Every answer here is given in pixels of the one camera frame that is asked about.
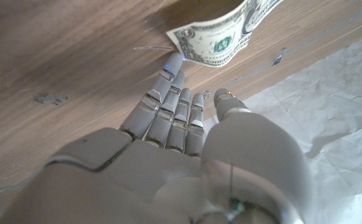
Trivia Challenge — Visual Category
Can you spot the white creased backdrop sheet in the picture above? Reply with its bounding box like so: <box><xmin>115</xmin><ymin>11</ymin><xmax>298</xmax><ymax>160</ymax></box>
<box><xmin>204</xmin><ymin>35</ymin><xmax>362</xmax><ymax>224</ymax></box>

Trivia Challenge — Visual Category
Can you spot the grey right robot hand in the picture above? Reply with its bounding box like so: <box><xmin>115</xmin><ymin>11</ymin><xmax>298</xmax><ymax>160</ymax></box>
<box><xmin>0</xmin><ymin>52</ymin><xmax>315</xmax><ymax>224</ymax></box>

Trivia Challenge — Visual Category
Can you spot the one dollar bill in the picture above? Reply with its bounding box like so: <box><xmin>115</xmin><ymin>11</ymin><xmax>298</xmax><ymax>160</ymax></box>
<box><xmin>165</xmin><ymin>0</ymin><xmax>284</xmax><ymax>68</ymax></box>

